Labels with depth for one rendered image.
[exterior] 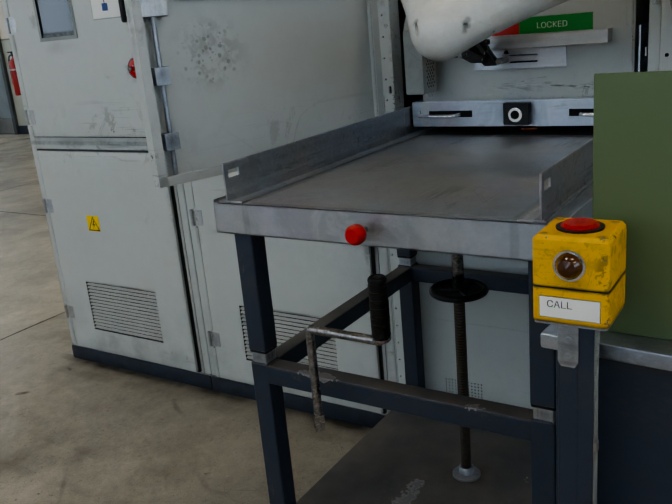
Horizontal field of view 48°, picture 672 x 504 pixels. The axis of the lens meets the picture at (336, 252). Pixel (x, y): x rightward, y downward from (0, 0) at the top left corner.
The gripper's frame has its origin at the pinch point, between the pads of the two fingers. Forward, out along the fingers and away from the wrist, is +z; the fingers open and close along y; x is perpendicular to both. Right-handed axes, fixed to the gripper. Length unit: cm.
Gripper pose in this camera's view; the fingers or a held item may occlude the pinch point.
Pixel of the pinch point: (485, 55)
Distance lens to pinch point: 175.2
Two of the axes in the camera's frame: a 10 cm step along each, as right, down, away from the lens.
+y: -1.9, 9.7, -1.5
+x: 8.4, 0.9, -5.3
